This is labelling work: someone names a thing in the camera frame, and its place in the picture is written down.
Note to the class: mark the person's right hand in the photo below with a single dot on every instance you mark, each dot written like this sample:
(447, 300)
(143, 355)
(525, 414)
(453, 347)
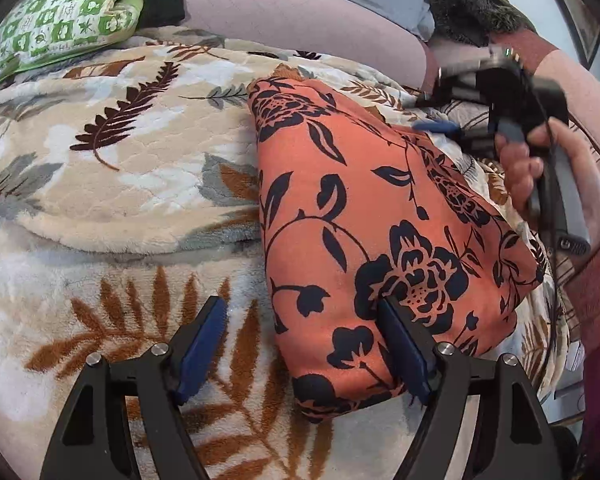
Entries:
(522, 170)

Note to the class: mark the wooden picture frame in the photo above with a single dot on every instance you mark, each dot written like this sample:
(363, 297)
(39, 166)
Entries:
(582, 25)

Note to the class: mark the pink sofa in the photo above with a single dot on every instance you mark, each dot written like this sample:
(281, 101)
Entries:
(305, 30)

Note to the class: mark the dark furry cushion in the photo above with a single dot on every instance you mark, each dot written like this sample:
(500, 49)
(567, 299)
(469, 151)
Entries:
(472, 10)

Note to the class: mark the leaf print fleece blanket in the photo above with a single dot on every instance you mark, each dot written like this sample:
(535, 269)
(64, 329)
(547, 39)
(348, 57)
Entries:
(130, 210)

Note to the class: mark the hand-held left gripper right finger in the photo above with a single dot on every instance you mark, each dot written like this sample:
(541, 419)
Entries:
(402, 350)

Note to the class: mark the orange floral shirt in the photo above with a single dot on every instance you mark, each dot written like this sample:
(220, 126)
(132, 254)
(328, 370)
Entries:
(360, 195)

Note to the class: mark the green checkered pillow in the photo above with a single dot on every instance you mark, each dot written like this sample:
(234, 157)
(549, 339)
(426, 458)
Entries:
(65, 20)

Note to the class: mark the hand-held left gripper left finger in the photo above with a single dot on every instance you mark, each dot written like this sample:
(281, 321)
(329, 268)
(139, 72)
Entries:
(200, 345)

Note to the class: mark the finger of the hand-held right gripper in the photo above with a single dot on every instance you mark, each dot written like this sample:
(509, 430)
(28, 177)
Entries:
(445, 127)
(455, 80)

